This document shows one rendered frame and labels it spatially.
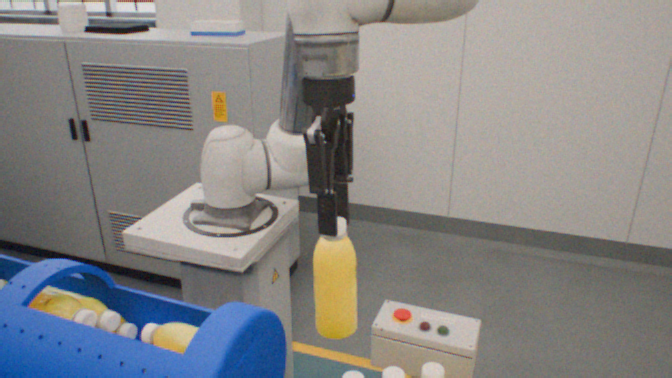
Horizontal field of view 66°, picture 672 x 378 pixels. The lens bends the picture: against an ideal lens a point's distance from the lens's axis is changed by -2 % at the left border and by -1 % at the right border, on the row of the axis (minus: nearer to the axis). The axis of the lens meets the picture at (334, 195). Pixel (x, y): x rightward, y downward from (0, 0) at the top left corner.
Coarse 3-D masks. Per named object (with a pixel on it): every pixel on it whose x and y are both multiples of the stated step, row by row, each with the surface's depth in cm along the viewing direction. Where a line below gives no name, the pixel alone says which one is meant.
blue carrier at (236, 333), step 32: (0, 256) 122; (32, 288) 92; (64, 288) 117; (96, 288) 113; (128, 288) 109; (0, 320) 89; (32, 320) 87; (64, 320) 86; (128, 320) 112; (160, 320) 109; (192, 320) 105; (224, 320) 82; (256, 320) 85; (0, 352) 87; (32, 352) 85; (64, 352) 83; (96, 352) 81; (128, 352) 80; (160, 352) 79; (192, 352) 78; (224, 352) 77; (256, 352) 87
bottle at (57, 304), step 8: (40, 296) 97; (48, 296) 97; (56, 296) 97; (64, 296) 97; (72, 296) 99; (32, 304) 96; (40, 304) 96; (48, 304) 95; (56, 304) 95; (64, 304) 95; (72, 304) 96; (80, 304) 97; (48, 312) 94; (56, 312) 94; (64, 312) 94; (72, 312) 95; (72, 320) 94
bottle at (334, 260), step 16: (320, 240) 82; (336, 240) 81; (320, 256) 81; (336, 256) 80; (352, 256) 82; (320, 272) 82; (336, 272) 81; (352, 272) 82; (320, 288) 83; (336, 288) 82; (352, 288) 83; (320, 304) 84; (336, 304) 83; (352, 304) 84; (320, 320) 85; (336, 320) 84; (352, 320) 85; (336, 336) 85
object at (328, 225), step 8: (336, 192) 77; (336, 200) 77; (336, 208) 78; (320, 216) 79; (328, 216) 78; (336, 216) 78; (320, 224) 79; (328, 224) 79; (336, 224) 79; (320, 232) 80; (328, 232) 79; (336, 232) 79
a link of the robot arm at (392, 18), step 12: (396, 0) 69; (408, 0) 69; (420, 0) 70; (432, 0) 70; (444, 0) 71; (456, 0) 72; (468, 0) 73; (396, 12) 70; (408, 12) 71; (420, 12) 71; (432, 12) 72; (444, 12) 73; (456, 12) 74
